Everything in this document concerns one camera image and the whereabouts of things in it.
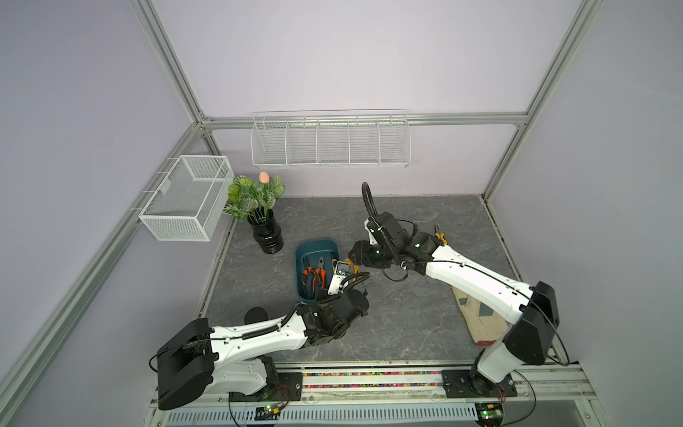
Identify teal plastic storage box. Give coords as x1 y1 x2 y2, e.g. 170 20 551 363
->
295 239 339 302

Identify yellow grey open-jaw pliers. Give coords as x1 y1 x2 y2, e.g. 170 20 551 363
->
334 260 357 277

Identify orange black long-nose pliers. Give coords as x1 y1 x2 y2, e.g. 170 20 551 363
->
302 256 314 298

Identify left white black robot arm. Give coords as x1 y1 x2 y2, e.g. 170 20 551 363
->
149 272 370 410

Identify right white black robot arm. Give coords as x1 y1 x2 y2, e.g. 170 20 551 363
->
349 183 560 395

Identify orange black diagonal cutters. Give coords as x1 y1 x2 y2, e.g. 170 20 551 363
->
312 256 327 292

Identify green plant in black vase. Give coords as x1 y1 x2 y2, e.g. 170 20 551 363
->
223 172 286 254

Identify beige work glove red cuff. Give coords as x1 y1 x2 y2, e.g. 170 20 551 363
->
453 288 510 347

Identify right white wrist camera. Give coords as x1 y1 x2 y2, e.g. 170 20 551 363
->
364 217 382 246

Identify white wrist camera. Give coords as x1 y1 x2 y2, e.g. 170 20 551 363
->
327 269 348 295
364 217 382 246

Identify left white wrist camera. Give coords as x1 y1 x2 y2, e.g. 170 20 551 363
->
327 269 348 295

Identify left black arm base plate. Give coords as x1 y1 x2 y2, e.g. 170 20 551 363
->
229 372 303 402

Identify long white wire wall basket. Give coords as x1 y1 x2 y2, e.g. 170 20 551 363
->
250 110 412 168

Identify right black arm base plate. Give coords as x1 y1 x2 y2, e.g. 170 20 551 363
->
441 369 518 400

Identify small white wire side basket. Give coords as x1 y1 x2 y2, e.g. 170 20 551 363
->
139 155 234 242

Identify aluminium front rail frame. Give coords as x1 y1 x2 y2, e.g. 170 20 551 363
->
143 362 611 426

